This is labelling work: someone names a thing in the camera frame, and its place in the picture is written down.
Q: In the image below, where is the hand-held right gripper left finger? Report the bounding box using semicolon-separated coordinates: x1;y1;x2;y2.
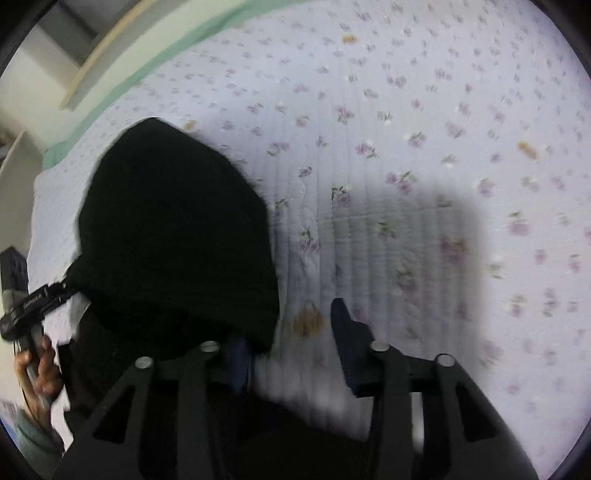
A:
53;336;254;480

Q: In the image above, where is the green bed sheet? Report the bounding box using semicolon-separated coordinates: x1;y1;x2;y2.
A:
42;0;264;171

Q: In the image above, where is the person's left hand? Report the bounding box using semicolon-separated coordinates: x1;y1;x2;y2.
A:
13;333;64;401

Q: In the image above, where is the black garment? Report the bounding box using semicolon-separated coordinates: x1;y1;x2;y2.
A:
53;117;281;480

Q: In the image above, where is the floral quilted blanket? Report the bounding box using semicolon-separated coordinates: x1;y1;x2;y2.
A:
28;0;583;480

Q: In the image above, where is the person's left forearm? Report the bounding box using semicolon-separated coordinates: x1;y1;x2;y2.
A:
10;399;70;476

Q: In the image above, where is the wooden bed frame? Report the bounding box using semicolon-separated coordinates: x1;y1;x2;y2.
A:
60;0;160;110

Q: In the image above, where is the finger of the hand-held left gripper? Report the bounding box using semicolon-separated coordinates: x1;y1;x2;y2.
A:
28;272;81;315

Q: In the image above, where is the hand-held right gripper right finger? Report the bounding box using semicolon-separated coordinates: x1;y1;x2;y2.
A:
331;298;541;480

